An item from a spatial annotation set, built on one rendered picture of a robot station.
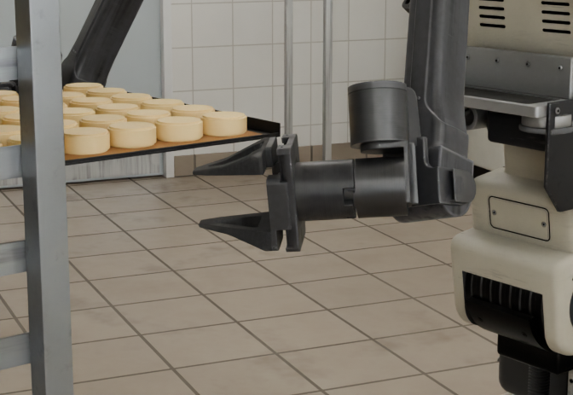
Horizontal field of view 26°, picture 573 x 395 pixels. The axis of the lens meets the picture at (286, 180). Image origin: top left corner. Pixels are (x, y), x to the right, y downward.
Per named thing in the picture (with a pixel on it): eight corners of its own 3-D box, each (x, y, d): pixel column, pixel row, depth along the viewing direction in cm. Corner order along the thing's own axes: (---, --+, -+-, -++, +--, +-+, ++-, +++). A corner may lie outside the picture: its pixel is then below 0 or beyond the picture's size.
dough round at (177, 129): (154, 142, 128) (154, 124, 128) (155, 134, 133) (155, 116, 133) (203, 142, 128) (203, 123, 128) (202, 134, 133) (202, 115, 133)
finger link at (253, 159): (193, 230, 118) (291, 225, 117) (184, 158, 116) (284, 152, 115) (205, 209, 124) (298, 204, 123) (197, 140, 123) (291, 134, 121)
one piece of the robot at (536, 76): (473, 172, 204) (477, 41, 199) (611, 202, 183) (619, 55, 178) (402, 186, 194) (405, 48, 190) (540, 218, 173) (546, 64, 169)
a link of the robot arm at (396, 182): (418, 212, 115) (419, 217, 120) (413, 138, 116) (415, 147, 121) (344, 216, 116) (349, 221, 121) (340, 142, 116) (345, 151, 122)
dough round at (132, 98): (124, 107, 152) (124, 91, 151) (159, 110, 150) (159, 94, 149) (101, 113, 147) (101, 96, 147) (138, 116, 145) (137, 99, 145)
